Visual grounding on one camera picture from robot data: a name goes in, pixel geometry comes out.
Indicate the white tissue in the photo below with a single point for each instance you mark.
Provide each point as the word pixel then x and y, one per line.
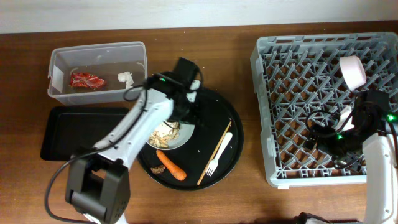
pixel 126 77

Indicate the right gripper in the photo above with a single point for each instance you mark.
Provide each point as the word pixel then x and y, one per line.
pixel 323 143

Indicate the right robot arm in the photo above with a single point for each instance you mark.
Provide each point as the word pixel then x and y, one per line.
pixel 365 132

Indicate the black rectangular tray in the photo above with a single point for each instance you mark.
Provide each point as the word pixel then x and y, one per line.
pixel 70 128

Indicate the white plastic fork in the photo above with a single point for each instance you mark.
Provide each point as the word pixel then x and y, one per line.
pixel 214 162

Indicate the grey plate with food scraps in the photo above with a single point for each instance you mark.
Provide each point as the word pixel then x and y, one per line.
pixel 170 135

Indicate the wooden chopstick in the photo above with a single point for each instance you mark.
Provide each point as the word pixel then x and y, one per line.
pixel 214 153

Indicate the orange carrot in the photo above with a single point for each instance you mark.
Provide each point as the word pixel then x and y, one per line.
pixel 177 172

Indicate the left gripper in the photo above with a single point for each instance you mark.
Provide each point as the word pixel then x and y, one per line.
pixel 191 111

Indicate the brown food scrap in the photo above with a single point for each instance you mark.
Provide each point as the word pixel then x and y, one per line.
pixel 158 170

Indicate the clear plastic bin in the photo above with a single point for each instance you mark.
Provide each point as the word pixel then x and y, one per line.
pixel 106 61

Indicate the red snack wrapper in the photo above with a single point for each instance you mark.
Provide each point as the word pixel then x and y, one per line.
pixel 86 80

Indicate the grey dishwasher rack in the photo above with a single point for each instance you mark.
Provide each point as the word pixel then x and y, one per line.
pixel 295 75

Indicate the round black tray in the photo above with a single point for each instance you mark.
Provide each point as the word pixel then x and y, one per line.
pixel 216 115

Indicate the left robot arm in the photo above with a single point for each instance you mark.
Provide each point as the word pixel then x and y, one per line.
pixel 98 181

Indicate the white pink bowl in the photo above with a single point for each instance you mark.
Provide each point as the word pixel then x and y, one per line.
pixel 353 72

